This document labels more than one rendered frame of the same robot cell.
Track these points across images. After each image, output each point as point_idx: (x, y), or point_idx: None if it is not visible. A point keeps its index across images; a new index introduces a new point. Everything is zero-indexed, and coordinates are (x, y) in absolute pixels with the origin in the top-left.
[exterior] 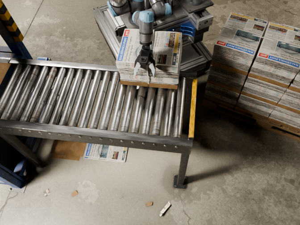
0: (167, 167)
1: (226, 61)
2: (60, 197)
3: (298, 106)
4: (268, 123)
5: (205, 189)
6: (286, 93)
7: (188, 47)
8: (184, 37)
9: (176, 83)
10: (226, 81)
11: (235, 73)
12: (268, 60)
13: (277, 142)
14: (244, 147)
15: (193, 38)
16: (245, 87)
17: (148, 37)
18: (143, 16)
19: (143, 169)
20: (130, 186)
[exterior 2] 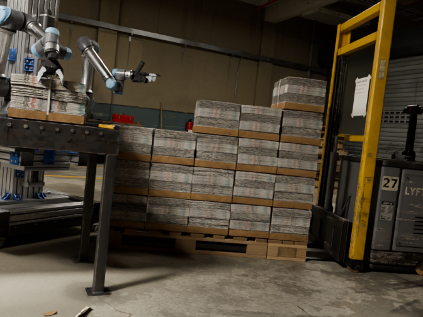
0: (69, 284)
1: (125, 147)
2: None
3: (211, 189)
4: (189, 238)
5: (140, 291)
6: (195, 173)
7: (65, 200)
8: (64, 161)
9: (82, 114)
10: (129, 180)
11: (137, 162)
12: (167, 132)
13: (209, 258)
14: (174, 263)
15: (77, 158)
16: (152, 182)
17: (56, 45)
18: (50, 28)
19: (25, 290)
20: (4, 305)
